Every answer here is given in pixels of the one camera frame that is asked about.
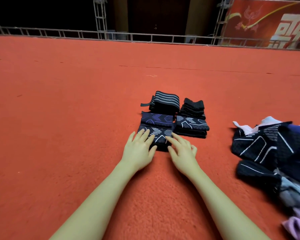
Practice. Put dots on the person's left hand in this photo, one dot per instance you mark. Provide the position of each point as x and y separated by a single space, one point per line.
137 152

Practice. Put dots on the person's right hand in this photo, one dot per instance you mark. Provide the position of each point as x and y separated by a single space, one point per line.
182 156

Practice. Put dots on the single plain navy sock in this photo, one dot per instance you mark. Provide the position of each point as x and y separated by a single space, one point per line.
191 136

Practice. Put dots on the single black white-patterned sock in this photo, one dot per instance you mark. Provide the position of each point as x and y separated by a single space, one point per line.
161 148
161 131

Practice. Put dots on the single black grey-heeled sock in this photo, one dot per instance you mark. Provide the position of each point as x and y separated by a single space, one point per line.
191 132

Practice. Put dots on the single black grey-striped sock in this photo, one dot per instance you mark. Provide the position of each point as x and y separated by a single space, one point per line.
192 122

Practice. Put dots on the single navy blue-lined sock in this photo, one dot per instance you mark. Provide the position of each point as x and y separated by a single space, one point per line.
157 118

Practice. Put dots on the person's left forearm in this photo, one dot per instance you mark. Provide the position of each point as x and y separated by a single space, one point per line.
92 210

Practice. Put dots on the person's right forearm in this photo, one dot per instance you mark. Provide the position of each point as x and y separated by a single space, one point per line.
230 212

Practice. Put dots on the heap of dark patterned socks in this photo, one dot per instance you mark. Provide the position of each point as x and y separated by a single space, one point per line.
275 152

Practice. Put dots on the dark brown door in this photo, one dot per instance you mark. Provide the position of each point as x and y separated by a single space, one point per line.
157 16

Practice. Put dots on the grey metal truss tower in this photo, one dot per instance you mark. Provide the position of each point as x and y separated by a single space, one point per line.
100 17
222 20

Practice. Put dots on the red banner with white print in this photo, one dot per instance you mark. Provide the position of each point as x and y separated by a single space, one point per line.
250 22

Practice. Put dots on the grey metal railing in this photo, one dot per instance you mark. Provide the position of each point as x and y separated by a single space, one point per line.
40 33

